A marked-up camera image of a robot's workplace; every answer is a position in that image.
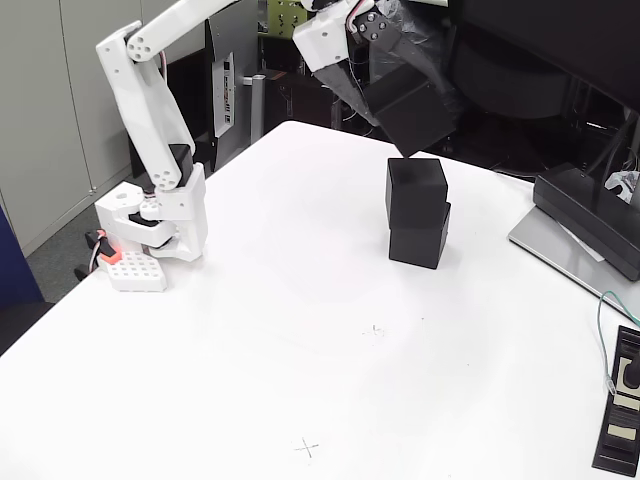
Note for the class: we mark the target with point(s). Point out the black desk panel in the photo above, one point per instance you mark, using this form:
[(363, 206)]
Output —
[(195, 100)]

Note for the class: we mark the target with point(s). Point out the blue partition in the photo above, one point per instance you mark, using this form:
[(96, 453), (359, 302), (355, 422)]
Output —
[(15, 270)]

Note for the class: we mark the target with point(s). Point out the crumpled white plastic bag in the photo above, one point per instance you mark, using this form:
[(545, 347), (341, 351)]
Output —
[(625, 182)]

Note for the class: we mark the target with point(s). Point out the black docking box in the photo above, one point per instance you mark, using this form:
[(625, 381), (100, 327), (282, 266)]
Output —
[(585, 210)]

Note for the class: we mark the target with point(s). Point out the black device with labels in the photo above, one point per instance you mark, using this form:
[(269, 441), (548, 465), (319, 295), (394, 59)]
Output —
[(620, 440)]

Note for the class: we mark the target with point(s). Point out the green perforated board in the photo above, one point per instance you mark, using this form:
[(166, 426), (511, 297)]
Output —
[(280, 20)]

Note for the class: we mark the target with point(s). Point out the grey metal cabinet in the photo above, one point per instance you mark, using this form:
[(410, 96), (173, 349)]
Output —
[(30, 75)]

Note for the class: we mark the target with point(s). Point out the black cube block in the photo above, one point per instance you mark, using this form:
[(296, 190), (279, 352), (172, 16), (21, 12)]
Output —
[(410, 115), (415, 190), (415, 247)]

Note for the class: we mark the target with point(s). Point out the silver monitor stand base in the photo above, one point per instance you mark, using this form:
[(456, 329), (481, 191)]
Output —
[(550, 245)]

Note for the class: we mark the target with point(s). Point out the black box with orange mark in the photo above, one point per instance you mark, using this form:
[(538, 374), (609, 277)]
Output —
[(300, 105)]

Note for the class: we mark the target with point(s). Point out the black monitor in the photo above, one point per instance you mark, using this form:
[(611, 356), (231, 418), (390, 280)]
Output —
[(550, 30)]

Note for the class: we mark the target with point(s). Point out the grey metal post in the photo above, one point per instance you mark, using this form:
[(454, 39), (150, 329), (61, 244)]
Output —
[(257, 105)]

